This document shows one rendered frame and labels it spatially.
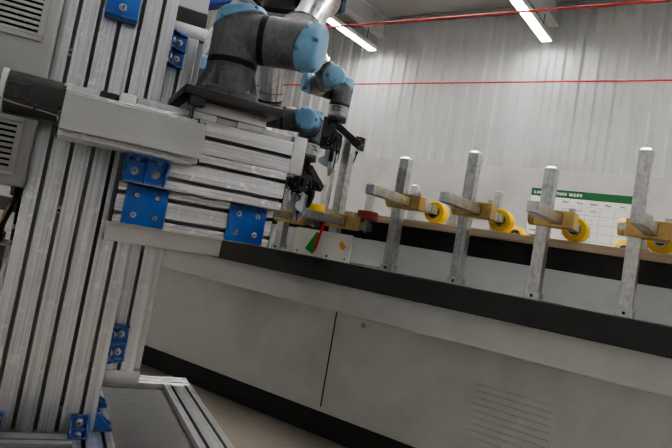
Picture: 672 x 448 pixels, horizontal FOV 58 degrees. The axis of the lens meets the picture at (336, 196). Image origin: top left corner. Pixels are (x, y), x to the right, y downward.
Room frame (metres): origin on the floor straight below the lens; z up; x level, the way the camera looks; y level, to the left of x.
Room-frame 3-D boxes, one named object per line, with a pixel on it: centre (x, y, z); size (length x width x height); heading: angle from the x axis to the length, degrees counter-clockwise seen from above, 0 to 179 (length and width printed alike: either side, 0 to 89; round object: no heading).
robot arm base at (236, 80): (1.39, 0.29, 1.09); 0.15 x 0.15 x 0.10
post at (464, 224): (1.94, -0.43, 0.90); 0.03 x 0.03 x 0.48; 55
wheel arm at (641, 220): (1.61, -0.86, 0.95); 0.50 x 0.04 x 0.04; 145
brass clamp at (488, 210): (1.93, -0.44, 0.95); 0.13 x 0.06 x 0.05; 55
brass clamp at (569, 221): (1.78, -0.65, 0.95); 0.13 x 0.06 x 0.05; 55
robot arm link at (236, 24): (1.39, 0.29, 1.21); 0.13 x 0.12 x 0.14; 86
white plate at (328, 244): (2.23, 0.02, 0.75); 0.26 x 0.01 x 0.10; 55
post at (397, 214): (2.09, -0.22, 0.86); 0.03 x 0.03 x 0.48; 55
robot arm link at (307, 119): (1.87, 0.15, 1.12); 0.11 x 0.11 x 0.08; 86
